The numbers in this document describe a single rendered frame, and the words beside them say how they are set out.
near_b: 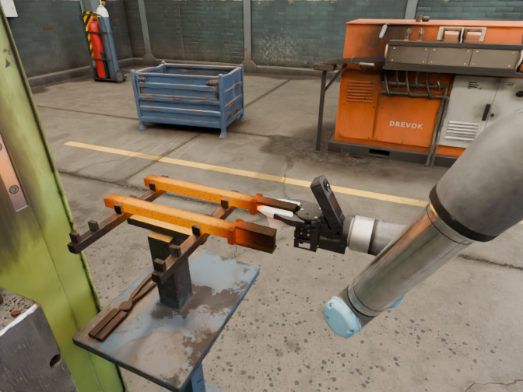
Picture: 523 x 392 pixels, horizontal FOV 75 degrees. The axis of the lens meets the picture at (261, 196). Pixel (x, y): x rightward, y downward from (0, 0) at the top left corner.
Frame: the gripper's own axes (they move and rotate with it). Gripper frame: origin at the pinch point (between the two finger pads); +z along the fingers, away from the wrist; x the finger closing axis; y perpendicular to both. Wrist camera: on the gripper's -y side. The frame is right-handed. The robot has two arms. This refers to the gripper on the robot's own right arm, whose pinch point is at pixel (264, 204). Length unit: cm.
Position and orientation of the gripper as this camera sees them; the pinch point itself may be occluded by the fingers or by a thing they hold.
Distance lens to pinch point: 79.5
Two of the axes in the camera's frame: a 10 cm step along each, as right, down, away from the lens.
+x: 3.9, -4.5, 8.0
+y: 0.0, 8.7, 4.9
